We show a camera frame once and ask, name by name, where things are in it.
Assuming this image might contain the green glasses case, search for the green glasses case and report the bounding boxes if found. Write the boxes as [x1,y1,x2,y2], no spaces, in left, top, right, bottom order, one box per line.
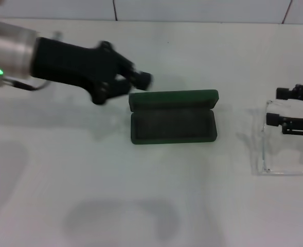
[128,89,220,146]

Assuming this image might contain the clear white glasses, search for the clear white glasses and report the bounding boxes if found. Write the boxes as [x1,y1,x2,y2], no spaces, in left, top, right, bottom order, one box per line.
[248,99,303,177]

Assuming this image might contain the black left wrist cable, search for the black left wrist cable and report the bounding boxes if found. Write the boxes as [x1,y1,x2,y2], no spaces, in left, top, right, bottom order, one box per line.
[2,78,49,92]

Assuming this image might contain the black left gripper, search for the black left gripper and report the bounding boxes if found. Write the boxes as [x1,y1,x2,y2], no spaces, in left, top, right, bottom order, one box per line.
[30,37,152,105]

